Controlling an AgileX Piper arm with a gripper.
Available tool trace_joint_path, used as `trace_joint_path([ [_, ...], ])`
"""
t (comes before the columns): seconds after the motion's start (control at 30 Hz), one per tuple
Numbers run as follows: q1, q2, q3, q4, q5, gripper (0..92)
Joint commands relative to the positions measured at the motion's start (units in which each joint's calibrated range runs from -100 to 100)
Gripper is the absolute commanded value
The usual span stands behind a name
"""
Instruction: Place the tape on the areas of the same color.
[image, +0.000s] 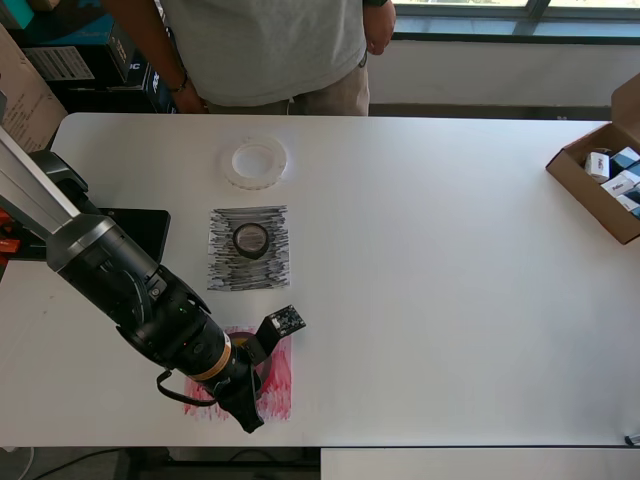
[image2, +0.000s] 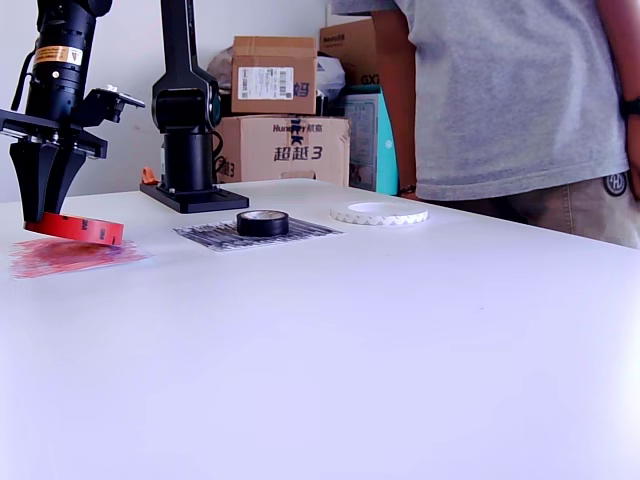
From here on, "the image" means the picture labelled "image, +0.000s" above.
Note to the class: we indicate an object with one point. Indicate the person's right hand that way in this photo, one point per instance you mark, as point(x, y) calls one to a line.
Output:
point(190, 102)

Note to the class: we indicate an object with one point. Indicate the small black tape roll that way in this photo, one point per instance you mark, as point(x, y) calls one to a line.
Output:
point(251, 256)

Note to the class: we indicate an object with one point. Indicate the dark window frame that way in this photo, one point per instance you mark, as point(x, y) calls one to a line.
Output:
point(550, 35)

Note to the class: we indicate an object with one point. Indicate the dark blue small carton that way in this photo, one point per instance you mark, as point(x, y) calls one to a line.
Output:
point(635, 172)
point(625, 157)

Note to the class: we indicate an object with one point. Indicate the dark teal printed box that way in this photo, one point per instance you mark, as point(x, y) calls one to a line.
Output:
point(75, 32)

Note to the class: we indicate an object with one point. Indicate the grey t-shirt torso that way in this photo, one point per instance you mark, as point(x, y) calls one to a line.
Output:
point(265, 45)

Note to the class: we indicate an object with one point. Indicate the person's right forearm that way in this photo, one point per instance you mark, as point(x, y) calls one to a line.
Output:
point(145, 40)

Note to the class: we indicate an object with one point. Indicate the black printed carton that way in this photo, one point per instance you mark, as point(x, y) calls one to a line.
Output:
point(125, 60)
point(157, 95)

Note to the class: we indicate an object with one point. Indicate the black carton with white label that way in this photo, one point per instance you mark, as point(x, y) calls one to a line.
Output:
point(60, 62)

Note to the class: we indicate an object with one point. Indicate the red 3M tape roll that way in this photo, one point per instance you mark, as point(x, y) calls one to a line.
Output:
point(245, 331)

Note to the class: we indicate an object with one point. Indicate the wide white tape roll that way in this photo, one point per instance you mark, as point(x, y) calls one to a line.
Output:
point(225, 172)

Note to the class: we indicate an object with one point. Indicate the orange clamp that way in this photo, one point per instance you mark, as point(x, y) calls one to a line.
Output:
point(10, 246)

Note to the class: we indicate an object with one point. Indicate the white panel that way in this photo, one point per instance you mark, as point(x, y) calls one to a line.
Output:
point(475, 465)

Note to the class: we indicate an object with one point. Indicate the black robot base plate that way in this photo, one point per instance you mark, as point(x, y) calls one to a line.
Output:
point(145, 230)

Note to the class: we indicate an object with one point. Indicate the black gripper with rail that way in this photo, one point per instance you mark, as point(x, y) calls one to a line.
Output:
point(235, 382)

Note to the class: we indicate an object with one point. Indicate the red scribbled paper sheet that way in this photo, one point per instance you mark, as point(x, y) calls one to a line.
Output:
point(280, 390)

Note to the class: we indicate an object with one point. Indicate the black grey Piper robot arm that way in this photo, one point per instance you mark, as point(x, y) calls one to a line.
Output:
point(90, 240)

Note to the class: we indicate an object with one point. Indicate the black smartwatch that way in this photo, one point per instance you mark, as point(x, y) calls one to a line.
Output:
point(377, 2)

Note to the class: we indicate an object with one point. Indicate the person's left hand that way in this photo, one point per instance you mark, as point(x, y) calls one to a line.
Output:
point(380, 30)

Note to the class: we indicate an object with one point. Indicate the open brown cardboard box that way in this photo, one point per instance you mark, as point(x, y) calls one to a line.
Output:
point(585, 200)

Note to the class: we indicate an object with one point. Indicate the cardboard sheet with writing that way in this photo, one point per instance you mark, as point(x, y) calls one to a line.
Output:
point(25, 100)

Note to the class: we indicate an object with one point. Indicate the white small carton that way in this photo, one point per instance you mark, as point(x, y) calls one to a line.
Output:
point(597, 167)
point(617, 185)
point(630, 205)

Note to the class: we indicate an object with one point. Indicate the black scribbled paper sheet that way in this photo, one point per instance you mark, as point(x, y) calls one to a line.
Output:
point(225, 275)

